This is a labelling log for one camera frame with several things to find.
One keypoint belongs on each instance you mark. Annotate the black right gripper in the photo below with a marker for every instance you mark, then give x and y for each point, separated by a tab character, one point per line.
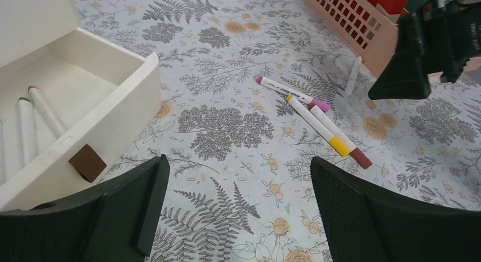
431	39

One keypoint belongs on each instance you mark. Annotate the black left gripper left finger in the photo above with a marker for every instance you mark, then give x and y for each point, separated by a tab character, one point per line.
115	220

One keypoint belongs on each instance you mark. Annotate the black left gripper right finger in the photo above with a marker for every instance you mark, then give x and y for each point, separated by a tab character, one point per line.
365	222

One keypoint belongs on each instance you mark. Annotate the plain white marker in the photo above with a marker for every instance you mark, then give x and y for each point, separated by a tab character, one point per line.
351	82

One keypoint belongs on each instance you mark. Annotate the dark red capped white marker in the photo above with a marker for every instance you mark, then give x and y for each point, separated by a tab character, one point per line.
354	151

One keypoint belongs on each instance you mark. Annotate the yellow capped white marker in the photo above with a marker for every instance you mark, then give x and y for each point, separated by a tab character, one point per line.
317	125

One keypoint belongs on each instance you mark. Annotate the pink capped white marker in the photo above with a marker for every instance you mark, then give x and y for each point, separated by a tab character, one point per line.
285	90

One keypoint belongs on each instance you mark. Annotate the brown capped white marker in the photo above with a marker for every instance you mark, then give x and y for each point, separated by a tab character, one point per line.
50	116

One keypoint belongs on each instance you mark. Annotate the green capped white marker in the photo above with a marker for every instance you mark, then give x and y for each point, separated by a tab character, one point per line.
27	127

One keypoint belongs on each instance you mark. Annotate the cream drawer unit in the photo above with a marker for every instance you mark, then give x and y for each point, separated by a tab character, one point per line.
105	94

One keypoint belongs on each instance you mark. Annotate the floral desk mat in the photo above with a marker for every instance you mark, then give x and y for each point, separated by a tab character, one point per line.
240	187

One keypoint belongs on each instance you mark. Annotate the peach plastic file organizer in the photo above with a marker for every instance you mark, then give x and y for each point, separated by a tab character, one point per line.
369	31

